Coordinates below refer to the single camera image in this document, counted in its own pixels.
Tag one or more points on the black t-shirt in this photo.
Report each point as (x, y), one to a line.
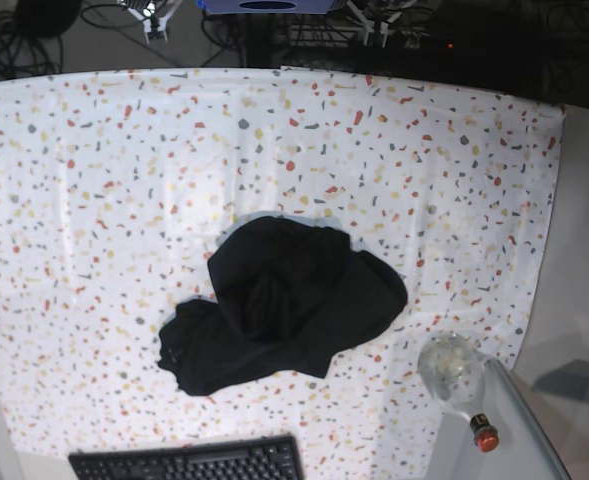
(288, 296)

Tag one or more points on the terrazzo pattern tablecloth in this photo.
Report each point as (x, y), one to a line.
(117, 187)

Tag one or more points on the clear glass bottle red cap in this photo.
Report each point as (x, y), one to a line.
(453, 373)

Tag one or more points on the black computer keyboard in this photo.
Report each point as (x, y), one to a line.
(275, 457)

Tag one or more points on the black power strip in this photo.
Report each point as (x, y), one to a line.
(328, 36)

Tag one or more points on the blue box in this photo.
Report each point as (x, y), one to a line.
(220, 7)

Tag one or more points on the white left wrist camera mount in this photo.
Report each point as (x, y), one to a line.
(374, 25)

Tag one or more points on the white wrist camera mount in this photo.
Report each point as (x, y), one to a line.
(152, 15)
(374, 25)

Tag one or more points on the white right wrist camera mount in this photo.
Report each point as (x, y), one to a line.
(152, 15)

